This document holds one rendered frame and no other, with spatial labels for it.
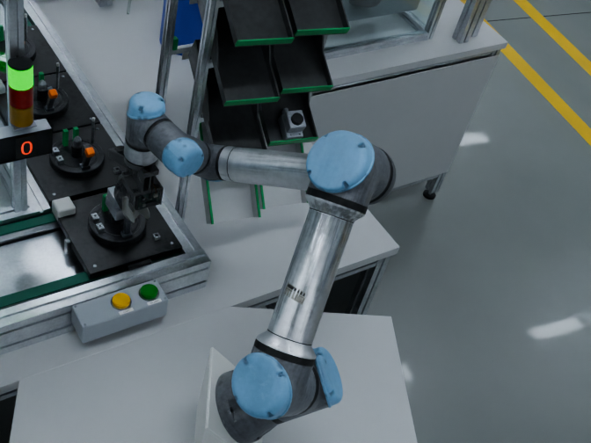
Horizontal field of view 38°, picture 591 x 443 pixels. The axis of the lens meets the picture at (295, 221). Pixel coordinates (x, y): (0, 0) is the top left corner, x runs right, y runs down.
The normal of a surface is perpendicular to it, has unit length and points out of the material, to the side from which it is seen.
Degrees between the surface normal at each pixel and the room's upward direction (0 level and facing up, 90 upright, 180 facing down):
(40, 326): 90
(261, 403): 58
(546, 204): 0
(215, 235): 0
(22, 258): 0
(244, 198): 45
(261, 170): 69
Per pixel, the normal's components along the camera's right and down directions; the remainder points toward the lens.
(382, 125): 0.52, 0.67
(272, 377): -0.47, -0.02
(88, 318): 0.20, -0.69
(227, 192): 0.40, 0.01
